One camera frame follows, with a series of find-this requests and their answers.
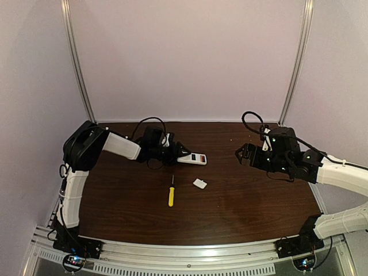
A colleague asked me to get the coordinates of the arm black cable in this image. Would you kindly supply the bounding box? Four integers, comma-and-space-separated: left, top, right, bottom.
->
133, 116, 167, 141
241, 111, 368, 170

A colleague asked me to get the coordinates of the white remote control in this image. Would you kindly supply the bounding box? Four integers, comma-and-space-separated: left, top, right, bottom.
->
177, 153, 207, 166

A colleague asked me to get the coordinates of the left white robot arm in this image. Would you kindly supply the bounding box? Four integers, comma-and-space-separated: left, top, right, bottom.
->
57, 121, 191, 228

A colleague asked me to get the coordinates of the left aluminium frame post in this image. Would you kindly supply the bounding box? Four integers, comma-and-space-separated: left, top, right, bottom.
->
60, 0, 97, 123

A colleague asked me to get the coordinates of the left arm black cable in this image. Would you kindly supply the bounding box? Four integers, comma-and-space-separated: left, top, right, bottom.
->
133, 116, 167, 141

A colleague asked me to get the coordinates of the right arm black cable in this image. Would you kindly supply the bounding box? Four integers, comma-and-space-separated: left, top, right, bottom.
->
241, 111, 368, 170

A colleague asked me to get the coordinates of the front aluminium rail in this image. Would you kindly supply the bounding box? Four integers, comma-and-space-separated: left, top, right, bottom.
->
28, 227, 351, 276

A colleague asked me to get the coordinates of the aluminium frame post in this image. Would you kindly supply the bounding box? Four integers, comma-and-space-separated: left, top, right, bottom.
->
278, 0, 314, 126
60, 0, 97, 123

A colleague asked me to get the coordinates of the white battery cover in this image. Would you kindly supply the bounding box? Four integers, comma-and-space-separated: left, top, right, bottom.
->
193, 179, 207, 189

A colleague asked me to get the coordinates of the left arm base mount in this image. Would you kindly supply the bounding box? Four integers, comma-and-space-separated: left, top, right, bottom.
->
53, 237, 103, 274

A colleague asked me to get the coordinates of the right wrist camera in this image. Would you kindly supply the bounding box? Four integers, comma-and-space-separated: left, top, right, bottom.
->
259, 124, 272, 151

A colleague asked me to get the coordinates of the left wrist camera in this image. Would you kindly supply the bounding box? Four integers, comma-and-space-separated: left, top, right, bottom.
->
161, 132, 175, 147

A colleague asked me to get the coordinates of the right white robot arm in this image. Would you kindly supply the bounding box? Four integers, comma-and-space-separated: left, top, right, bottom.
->
235, 127, 367, 240

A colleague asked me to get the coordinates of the yellow handled screwdriver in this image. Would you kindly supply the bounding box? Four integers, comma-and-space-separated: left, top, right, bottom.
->
168, 175, 175, 207

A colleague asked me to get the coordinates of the right aluminium frame post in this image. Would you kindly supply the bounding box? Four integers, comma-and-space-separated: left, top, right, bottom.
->
278, 0, 314, 126

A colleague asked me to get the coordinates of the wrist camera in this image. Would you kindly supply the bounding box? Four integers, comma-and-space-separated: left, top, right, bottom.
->
161, 132, 175, 147
259, 124, 272, 151

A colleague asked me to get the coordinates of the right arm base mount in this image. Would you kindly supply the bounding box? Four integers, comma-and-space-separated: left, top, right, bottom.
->
274, 236, 324, 273

